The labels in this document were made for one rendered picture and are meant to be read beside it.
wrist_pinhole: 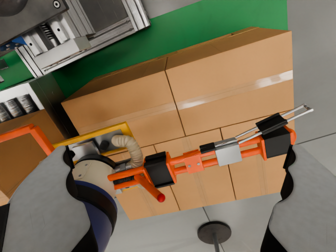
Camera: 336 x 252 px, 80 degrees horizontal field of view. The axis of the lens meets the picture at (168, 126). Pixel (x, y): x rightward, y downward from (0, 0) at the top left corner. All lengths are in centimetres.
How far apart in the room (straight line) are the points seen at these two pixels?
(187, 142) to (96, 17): 91
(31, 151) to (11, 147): 9
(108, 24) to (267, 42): 89
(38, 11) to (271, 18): 141
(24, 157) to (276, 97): 124
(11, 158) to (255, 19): 159
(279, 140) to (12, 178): 99
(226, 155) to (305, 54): 134
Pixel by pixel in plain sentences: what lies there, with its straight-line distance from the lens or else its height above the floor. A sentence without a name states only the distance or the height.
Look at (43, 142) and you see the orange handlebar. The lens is 69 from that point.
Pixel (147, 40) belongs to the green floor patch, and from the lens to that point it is 157.
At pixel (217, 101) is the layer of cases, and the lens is 111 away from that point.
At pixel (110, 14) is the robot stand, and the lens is 140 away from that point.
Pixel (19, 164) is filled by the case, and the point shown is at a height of 89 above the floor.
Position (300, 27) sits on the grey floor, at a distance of 178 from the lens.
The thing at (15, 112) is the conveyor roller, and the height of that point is 55.
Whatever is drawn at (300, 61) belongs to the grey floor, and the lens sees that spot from 183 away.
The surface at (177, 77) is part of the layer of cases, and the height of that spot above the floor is 54.
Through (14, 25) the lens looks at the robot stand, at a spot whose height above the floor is 104.
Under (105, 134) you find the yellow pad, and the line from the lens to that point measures 74.
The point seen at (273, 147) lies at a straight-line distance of 64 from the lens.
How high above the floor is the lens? 156
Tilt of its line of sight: 62 degrees down
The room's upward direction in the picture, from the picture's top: 176 degrees counter-clockwise
